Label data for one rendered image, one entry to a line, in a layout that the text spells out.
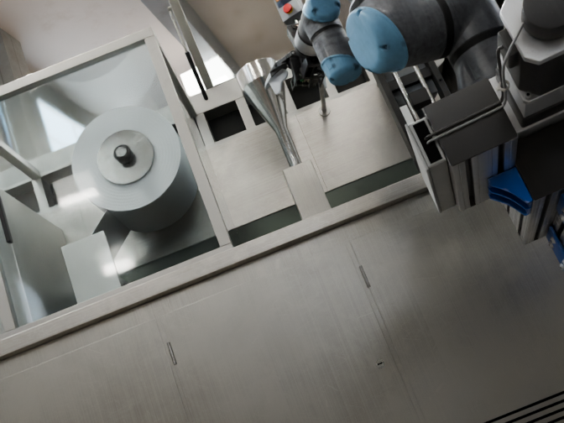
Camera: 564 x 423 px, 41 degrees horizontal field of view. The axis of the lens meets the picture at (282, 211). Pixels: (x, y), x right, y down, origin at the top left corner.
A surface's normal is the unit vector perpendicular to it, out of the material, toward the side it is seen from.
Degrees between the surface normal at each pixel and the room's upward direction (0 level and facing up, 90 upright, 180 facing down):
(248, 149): 90
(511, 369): 90
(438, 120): 90
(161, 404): 90
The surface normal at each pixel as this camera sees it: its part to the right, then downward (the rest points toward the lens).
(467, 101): -0.26, -0.22
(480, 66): -0.68, -0.30
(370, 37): -0.87, 0.40
